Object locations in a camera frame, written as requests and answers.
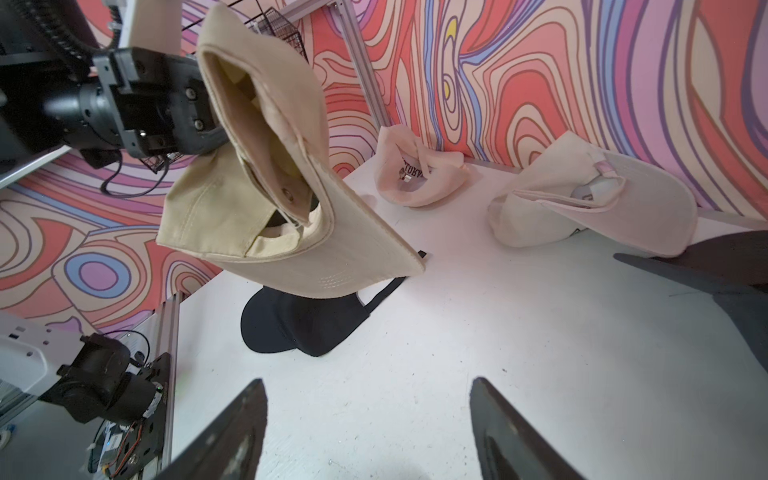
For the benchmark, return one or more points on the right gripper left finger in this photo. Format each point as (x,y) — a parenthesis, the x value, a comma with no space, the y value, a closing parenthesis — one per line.
(231,446)

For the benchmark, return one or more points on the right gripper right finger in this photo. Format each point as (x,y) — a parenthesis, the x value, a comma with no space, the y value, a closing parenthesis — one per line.
(508,447)

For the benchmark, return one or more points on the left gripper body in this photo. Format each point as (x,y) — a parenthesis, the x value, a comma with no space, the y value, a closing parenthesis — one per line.
(156,101)

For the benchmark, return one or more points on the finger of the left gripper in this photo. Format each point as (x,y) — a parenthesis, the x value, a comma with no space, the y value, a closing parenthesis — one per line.
(199,130)

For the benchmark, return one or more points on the tan khaki baseball cap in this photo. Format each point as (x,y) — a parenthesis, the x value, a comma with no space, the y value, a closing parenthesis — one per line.
(267,205)

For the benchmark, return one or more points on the black cap with white logo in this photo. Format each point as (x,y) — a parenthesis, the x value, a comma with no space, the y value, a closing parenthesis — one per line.
(275,322)

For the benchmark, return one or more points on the cream baseball cap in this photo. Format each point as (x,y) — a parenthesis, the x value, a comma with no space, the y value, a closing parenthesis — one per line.
(412,175)

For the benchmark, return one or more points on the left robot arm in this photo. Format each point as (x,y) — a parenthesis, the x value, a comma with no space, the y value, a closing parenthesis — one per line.
(50,92)

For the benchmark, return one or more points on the light beige baseball cap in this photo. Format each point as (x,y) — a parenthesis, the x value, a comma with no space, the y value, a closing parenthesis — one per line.
(574,185)

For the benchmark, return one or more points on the dark grey baseball cap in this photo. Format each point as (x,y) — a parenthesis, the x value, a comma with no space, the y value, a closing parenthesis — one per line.
(732,269)

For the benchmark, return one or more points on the black wire basket left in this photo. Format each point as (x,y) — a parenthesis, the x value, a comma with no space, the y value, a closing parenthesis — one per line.
(265,19)

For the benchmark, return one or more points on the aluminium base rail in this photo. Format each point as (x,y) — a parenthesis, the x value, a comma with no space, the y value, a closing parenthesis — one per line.
(125,379)

